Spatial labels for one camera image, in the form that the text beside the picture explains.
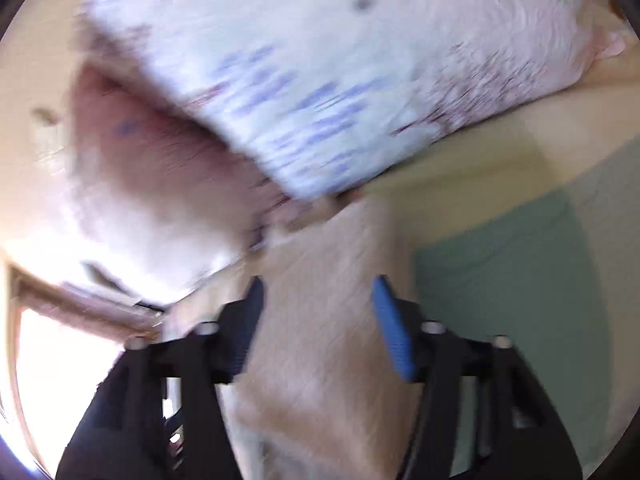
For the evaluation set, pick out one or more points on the beige cable knit sweater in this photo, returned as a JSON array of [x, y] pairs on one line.
[[319, 397]]

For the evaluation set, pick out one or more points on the pastel patchwork bed sheet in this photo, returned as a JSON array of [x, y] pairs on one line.
[[526, 225]]

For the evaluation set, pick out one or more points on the white wall switch socket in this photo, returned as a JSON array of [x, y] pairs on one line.
[[48, 132]]

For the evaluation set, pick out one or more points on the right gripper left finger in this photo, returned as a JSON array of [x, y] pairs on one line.
[[157, 414]]

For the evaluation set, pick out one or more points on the pink floral lower pillow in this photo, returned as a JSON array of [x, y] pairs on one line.
[[164, 203]]

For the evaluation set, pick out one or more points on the wooden framed window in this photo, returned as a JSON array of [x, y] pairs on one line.
[[57, 345]]

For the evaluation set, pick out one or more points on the white floral top pillow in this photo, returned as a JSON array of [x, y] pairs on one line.
[[326, 94]]

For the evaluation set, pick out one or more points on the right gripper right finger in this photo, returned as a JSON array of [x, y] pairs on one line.
[[517, 434]]

